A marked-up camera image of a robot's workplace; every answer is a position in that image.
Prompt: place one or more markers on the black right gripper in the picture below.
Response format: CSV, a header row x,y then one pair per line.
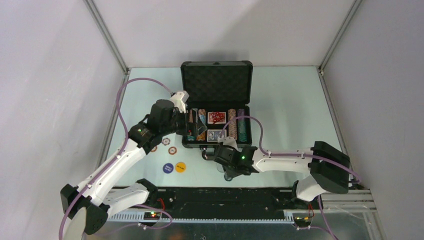
x,y
232,173

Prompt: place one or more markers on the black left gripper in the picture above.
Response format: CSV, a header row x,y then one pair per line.
x,y
176,111

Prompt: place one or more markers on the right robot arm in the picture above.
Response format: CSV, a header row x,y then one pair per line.
x,y
325,167

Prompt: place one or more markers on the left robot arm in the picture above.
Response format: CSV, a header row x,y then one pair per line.
x,y
90,203

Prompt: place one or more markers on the red dice set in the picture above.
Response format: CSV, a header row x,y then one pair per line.
x,y
216,117

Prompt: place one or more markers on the clear dealer button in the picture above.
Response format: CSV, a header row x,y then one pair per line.
x,y
220,168

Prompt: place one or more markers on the white red poker chip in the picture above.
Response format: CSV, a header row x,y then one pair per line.
x,y
166,141

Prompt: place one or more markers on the blue playing card deck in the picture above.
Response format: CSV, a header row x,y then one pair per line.
x,y
214,135

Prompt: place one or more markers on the blue orange chip stack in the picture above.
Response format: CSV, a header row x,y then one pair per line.
x,y
202,116

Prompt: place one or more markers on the purple green chip stack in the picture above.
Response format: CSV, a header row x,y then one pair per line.
x,y
241,124

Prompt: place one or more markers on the pink brown chip stack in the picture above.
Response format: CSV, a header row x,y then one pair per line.
x,y
232,126

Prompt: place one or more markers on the blue small blind button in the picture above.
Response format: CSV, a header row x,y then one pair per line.
x,y
168,168

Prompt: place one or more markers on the yellow big blind button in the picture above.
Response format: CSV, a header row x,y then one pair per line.
x,y
180,167

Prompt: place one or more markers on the black poker case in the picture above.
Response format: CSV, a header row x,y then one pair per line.
x,y
218,86

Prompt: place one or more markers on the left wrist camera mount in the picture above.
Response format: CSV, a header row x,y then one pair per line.
x,y
180,99

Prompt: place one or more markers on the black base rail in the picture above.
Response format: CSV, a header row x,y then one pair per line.
x,y
227,203

